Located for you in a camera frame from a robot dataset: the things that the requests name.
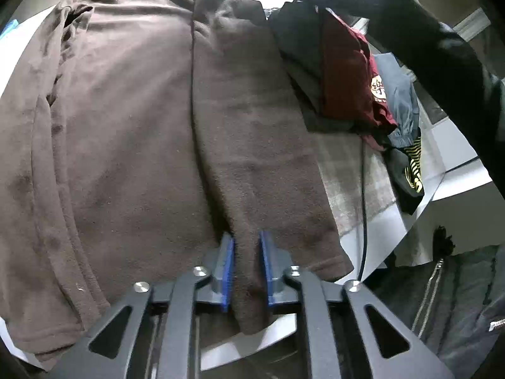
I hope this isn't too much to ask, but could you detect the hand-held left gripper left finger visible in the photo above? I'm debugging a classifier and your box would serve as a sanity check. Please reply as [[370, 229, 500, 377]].
[[47, 233, 236, 379]]

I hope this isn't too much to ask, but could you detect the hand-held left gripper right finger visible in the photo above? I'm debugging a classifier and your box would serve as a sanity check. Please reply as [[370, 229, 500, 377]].
[[258, 230, 454, 379]]

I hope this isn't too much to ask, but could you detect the brown fleece sweater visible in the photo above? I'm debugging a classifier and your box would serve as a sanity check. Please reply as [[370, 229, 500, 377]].
[[0, 0, 354, 372]]

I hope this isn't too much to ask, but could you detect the black yellow striped garment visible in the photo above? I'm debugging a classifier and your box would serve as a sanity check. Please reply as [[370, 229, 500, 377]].
[[384, 133, 425, 216]]

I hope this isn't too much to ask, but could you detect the person's grey zip jacket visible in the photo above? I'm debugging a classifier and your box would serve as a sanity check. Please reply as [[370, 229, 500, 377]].
[[370, 224, 505, 379]]

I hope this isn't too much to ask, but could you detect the blue garment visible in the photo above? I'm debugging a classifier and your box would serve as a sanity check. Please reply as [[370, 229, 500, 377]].
[[0, 19, 19, 41]]

